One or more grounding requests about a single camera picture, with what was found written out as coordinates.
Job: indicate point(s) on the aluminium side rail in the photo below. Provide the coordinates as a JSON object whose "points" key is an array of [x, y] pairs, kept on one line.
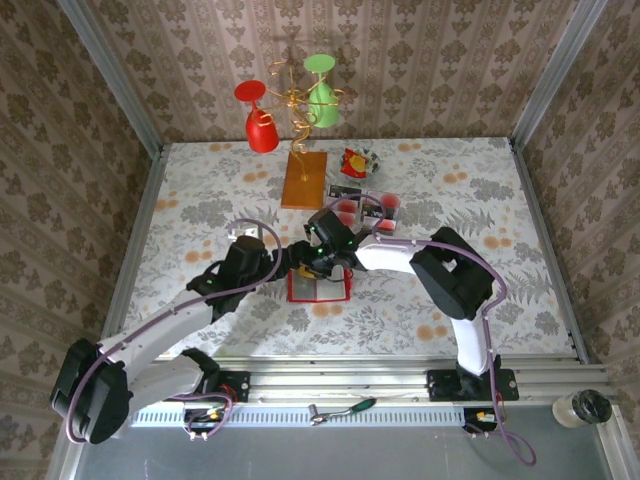
{"points": [[142, 215]]}

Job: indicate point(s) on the aluminium front rail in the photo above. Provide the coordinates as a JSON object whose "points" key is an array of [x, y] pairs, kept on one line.
{"points": [[340, 380]]}

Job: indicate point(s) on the aluminium frame post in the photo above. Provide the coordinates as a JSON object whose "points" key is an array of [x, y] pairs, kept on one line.
{"points": [[555, 75], [115, 80]]}

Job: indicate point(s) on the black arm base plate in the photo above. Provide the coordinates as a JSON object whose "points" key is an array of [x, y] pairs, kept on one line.
{"points": [[442, 385], [240, 385]]}

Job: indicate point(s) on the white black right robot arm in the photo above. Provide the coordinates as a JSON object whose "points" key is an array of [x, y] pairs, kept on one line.
{"points": [[390, 255]]}

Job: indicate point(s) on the green plastic wine glass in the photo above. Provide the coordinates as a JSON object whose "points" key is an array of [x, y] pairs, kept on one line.
{"points": [[324, 107]]}

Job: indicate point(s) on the floral patterned table cover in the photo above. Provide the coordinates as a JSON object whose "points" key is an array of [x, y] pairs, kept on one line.
{"points": [[350, 325]]}

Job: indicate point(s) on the clear jar black lid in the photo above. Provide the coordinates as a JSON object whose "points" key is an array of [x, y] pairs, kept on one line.
{"points": [[580, 409]]}

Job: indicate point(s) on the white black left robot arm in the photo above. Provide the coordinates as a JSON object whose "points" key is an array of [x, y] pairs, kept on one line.
{"points": [[160, 327]]}

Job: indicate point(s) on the red yellow snack packet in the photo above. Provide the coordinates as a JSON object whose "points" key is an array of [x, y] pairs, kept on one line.
{"points": [[354, 164]]}

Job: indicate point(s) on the red plastic wine glass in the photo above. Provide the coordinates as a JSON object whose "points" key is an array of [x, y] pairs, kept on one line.
{"points": [[261, 132]]}

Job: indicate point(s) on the black power connector bracket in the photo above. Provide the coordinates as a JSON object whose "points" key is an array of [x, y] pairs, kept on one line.
{"points": [[197, 417], [475, 425]]}

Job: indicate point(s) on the white card red circle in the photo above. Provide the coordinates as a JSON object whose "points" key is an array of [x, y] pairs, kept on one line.
{"points": [[391, 200], [350, 218], [348, 205]]}

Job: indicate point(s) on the black VIP credit card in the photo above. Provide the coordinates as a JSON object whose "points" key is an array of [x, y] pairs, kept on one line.
{"points": [[372, 211], [345, 191]]}

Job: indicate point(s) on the clear acrylic card display stand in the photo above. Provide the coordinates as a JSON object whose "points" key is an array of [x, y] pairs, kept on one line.
{"points": [[350, 205]]}

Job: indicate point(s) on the red leather card holder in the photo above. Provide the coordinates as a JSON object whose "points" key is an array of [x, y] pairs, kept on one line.
{"points": [[315, 291]]}

